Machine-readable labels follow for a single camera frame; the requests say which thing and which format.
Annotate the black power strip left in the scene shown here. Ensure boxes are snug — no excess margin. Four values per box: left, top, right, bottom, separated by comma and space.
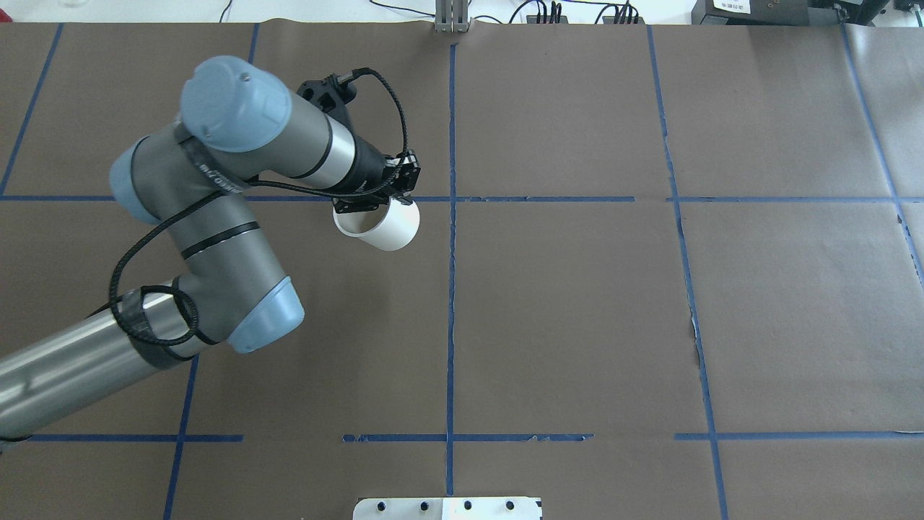
508, 1, 563, 25

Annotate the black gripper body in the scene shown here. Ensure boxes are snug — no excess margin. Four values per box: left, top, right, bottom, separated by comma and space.
349, 141, 422, 200

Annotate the grey aluminium profile post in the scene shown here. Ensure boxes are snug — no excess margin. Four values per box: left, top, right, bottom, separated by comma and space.
435, 0, 471, 34

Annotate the black device with label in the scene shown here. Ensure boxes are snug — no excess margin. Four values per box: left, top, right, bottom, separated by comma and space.
690, 0, 890, 27

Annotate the black power strip right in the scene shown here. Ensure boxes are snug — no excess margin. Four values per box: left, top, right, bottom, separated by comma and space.
594, 1, 645, 25

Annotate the brown paper table cover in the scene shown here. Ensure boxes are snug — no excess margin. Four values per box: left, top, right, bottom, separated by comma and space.
2, 19, 922, 519

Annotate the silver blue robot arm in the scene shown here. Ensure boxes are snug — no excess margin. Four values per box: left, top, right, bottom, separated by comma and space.
1, 56, 420, 451

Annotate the white smiley face mug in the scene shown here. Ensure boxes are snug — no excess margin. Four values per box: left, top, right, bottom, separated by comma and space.
333, 199, 420, 251

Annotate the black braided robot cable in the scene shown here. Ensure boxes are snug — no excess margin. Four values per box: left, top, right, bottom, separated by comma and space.
108, 67, 409, 347

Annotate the white metal plate with holes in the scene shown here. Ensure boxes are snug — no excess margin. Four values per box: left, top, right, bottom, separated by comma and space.
352, 496, 544, 519

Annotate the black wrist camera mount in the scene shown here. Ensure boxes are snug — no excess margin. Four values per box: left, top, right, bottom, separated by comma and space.
296, 74, 357, 131

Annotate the black power strip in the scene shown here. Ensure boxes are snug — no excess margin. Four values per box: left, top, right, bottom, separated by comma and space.
594, 1, 645, 25
508, 1, 563, 25

